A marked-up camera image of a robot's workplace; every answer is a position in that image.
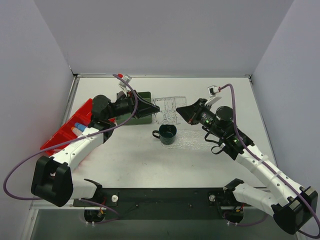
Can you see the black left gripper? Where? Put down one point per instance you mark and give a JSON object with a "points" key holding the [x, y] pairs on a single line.
{"points": [[136, 107]]}

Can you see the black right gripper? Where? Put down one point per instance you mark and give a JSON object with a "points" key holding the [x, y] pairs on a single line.
{"points": [[195, 115]]}

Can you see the clear textured acrylic holder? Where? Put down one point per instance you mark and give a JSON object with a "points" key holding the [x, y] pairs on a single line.
{"points": [[168, 114]]}

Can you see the dark green mug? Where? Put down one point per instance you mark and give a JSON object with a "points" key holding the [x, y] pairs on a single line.
{"points": [[166, 133]]}

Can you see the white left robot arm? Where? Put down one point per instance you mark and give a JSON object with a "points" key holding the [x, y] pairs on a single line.
{"points": [[52, 179]]}

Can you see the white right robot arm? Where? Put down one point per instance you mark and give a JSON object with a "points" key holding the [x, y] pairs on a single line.
{"points": [[289, 203]]}

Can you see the green plastic tray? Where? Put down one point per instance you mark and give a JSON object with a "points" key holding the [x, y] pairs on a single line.
{"points": [[142, 115]]}

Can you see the clear textured oval tray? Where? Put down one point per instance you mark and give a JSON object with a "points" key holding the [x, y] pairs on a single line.
{"points": [[190, 140]]}

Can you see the blue toothpaste tube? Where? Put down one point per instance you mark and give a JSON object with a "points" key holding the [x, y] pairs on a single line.
{"points": [[80, 126]]}

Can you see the white orange toothpaste tube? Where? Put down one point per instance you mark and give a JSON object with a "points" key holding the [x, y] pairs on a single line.
{"points": [[76, 131]]}

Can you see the red plastic organizer box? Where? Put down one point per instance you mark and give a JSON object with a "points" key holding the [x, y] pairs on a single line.
{"points": [[81, 116]]}

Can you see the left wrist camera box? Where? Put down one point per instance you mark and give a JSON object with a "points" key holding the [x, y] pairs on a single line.
{"points": [[124, 84]]}

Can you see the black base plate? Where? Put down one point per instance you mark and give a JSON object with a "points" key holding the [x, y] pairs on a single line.
{"points": [[162, 204]]}

